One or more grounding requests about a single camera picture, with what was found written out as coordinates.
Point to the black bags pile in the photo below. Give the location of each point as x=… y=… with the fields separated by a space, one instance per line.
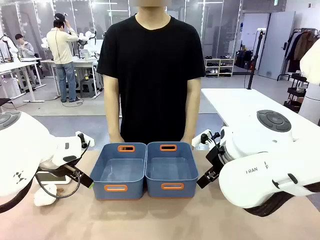
x=243 y=60

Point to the person's right forearm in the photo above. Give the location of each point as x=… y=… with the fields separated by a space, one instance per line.
x=113 y=117

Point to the person's right hand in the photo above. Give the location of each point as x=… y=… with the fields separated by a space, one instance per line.
x=117 y=139

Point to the white digital clock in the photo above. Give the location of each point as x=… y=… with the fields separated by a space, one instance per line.
x=60 y=180

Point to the person's left forearm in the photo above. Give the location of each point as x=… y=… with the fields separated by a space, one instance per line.
x=192 y=117

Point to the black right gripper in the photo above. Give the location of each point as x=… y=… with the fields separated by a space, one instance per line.
x=215 y=160

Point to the black tripod stand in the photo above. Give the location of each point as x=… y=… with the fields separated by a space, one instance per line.
x=253 y=62

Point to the clothes rack with coats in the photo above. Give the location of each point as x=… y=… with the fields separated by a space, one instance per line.
x=302 y=47

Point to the black chair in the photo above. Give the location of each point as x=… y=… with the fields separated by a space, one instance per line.
x=5 y=102

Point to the person in black t-shirt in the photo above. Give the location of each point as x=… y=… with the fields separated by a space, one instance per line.
x=150 y=75

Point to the large white table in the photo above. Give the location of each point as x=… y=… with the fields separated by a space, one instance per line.
x=232 y=105

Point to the white desk with equipment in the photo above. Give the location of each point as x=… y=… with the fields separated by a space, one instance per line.
x=82 y=62

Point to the person's left hand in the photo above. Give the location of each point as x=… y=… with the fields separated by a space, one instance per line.
x=187 y=140

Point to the seated person grey hoodie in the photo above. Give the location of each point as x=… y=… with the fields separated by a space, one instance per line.
x=25 y=48

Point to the grey door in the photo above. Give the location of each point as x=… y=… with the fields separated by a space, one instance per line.
x=277 y=45

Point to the black trolley cart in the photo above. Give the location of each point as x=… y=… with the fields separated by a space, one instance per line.
x=296 y=92

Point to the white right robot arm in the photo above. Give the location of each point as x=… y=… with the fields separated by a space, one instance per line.
x=262 y=175

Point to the white shoe rack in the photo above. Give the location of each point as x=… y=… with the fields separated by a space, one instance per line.
x=220 y=67

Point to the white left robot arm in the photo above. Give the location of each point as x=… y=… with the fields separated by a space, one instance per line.
x=22 y=150

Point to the grey step stool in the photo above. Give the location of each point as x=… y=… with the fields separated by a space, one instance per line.
x=88 y=88

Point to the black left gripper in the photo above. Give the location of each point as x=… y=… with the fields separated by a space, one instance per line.
x=77 y=173

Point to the standing man cream sweater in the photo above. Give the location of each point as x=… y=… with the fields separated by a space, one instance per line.
x=61 y=50

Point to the white plush brown paws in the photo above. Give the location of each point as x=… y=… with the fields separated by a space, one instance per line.
x=41 y=198

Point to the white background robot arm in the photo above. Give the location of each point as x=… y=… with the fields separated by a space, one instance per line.
x=87 y=40
x=10 y=46

